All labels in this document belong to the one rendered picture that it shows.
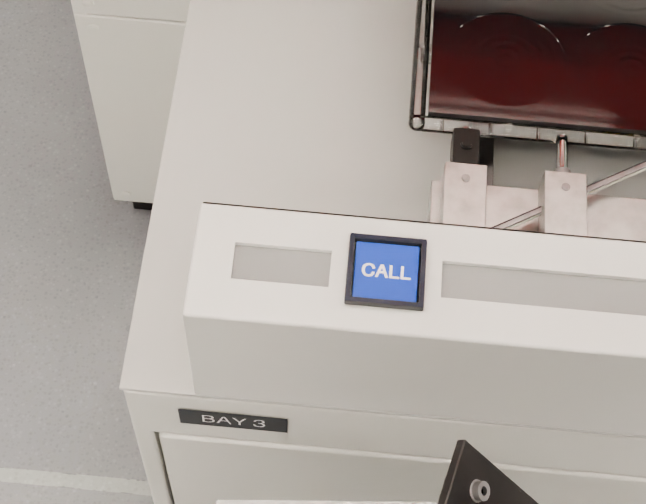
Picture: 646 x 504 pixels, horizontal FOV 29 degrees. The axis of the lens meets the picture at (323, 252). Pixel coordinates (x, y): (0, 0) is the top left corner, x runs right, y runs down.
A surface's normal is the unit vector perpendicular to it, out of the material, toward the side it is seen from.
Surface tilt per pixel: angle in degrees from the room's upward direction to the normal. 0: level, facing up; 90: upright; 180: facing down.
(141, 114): 90
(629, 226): 0
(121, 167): 90
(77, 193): 0
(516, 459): 90
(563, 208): 0
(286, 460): 90
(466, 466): 48
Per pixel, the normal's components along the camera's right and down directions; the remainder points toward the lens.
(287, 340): -0.09, 0.86
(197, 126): 0.03, -0.50
